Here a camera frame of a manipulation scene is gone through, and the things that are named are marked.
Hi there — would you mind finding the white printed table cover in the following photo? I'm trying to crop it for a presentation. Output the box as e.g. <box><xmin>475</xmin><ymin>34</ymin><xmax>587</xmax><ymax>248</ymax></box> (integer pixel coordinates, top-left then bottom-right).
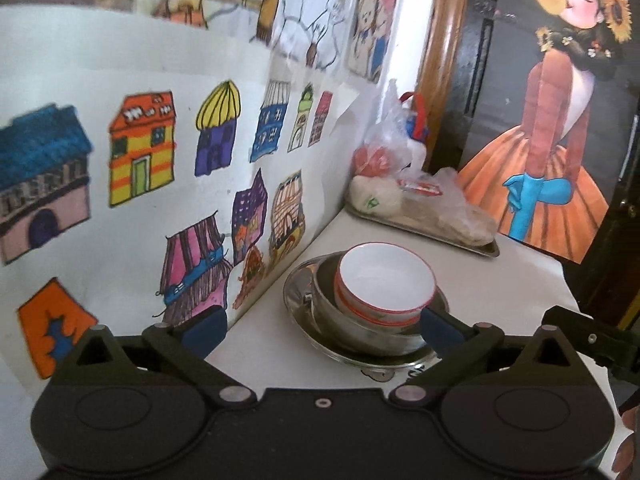
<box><xmin>205</xmin><ymin>206</ymin><xmax>584</xmax><ymax>392</ymax></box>

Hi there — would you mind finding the person's right hand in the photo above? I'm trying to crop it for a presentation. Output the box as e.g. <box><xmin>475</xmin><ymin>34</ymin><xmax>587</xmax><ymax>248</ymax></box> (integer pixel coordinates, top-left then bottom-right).
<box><xmin>613</xmin><ymin>401</ymin><xmax>640</xmax><ymax>479</ymax></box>

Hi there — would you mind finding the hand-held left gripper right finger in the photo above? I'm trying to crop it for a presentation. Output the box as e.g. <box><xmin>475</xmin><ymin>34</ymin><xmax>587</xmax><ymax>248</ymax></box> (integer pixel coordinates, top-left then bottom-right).
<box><xmin>390</xmin><ymin>305</ymin><xmax>597</xmax><ymax>407</ymax></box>

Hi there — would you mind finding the colourful houses drawing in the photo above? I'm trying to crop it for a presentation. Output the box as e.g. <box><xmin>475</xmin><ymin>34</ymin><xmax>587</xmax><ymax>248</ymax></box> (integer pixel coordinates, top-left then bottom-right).
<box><xmin>0</xmin><ymin>4</ymin><xmax>352</xmax><ymax>396</ymax></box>

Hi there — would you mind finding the bubble gum girl wall poster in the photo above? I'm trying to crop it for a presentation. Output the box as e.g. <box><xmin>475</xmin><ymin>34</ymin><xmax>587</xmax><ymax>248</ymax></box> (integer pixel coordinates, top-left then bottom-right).
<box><xmin>456</xmin><ymin>0</ymin><xmax>640</xmax><ymax>267</ymax></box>

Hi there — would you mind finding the brown wooden door frame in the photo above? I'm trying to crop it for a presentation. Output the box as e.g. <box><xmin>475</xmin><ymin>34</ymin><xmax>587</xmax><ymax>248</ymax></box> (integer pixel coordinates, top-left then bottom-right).
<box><xmin>414</xmin><ymin>0</ymin><xmax>474</xmax><ymax>172</ymax></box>

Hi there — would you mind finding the girl with dog wall poster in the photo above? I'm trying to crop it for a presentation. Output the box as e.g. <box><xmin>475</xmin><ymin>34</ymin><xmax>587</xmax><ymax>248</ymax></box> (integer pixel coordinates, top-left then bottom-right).
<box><xmin>346</xmin><ymin>0</ymin><xmax>407</xmax><ymax>85</ymax></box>

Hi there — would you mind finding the stainless steel plate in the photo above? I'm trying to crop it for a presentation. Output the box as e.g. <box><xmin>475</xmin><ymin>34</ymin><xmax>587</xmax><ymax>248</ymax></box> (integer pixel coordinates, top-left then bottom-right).
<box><xmin>282</xmin><ymin>253</ymin><xmax>452</xmax><ymax>372</ymax></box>

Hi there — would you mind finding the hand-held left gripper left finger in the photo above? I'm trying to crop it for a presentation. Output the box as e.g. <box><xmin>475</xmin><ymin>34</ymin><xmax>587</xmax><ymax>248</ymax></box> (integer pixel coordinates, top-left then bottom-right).
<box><xmin>50</xmin><ymin>304</ymin><xmax>257</xmax><ymax>407</ymax></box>

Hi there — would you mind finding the stainless steel bowl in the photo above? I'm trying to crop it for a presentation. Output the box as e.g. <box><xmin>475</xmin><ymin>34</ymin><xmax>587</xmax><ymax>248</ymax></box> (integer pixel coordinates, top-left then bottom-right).
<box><xmin>312</xmin><ymin>254</ymin><xmax>451</xmax><ymax>357</ymax></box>

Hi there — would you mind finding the white packet green print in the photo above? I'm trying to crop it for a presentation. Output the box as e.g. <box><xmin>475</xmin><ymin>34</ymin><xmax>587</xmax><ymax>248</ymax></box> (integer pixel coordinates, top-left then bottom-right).
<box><xmin>348</xmin><ymin>175</ymin><xmax>407</xmax><ymax>217</ymax></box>

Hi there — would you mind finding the clear bag of flatbread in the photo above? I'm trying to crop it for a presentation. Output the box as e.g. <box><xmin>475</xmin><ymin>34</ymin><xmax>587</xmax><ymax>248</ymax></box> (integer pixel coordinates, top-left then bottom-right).
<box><xmin>394</xmin><ymin>166</ymin><xmax>501</xmax><ymax>249</ymax></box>

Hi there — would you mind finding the white bottle red blue cap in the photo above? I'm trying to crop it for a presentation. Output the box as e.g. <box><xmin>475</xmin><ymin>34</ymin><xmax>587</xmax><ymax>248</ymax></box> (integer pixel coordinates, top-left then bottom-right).
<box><xmin>399</xmin><ymin>91</ymin><xmax>432</xmax><ymax>172</ymax></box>

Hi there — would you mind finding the steel tray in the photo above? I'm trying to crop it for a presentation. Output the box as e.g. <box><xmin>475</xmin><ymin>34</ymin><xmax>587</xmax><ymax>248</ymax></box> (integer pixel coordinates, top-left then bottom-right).
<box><xmin>344</xmin><ymin>204</ymin><xmax>501</xmax><ymax>260</ymax></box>

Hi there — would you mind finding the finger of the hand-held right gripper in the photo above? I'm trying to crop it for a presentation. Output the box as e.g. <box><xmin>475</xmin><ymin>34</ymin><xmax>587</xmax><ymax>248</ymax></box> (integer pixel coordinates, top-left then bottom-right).
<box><xmin>541</xmin><ymin>304</ymin><xmax>640</xmax><ymax>387</ymax></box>

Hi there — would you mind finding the clear bag with red food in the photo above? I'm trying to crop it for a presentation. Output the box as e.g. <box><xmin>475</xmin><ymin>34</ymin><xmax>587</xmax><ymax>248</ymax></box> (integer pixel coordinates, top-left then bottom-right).
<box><xmin>351</xmin><ymin>79</ymin><xmax>416</xmax><ymax>182</ymax></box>

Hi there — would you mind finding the white bowl red rim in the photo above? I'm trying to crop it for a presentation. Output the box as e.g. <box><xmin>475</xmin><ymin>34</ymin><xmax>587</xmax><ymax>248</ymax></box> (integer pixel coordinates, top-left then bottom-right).
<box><xmin>333</xmin><ymin>242</ymin><xmax>437</xmax><ymax>324</ymax></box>
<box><xmin>333</xmin><ymin>290</ymin><xmax>427</xmax><ymax>331</ymax></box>

